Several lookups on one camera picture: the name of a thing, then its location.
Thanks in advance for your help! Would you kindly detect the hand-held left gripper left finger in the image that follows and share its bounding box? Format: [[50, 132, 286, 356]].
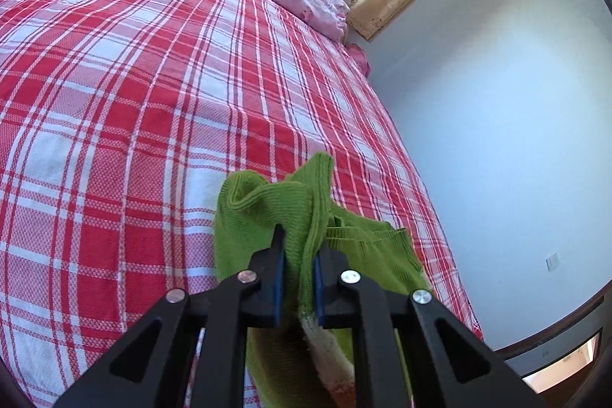
[[55, 224, 288, 408]]

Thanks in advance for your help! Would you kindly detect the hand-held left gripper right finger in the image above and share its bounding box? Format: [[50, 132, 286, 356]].
[[313, 243, 546, 408]]

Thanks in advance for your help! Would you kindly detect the green knitted sweater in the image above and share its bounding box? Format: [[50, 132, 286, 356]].
[[213, 152, 431, 408]]

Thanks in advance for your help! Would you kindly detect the pink cloth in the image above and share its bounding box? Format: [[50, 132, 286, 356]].
[[345, 43, 372, 76]]

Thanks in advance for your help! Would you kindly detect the red plaid blanket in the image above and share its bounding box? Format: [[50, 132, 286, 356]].
[[0, 0, 483, 408]]

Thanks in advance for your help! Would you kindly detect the dark wooden door frame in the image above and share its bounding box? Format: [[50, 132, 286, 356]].
[[492, 293, 612, 408]]

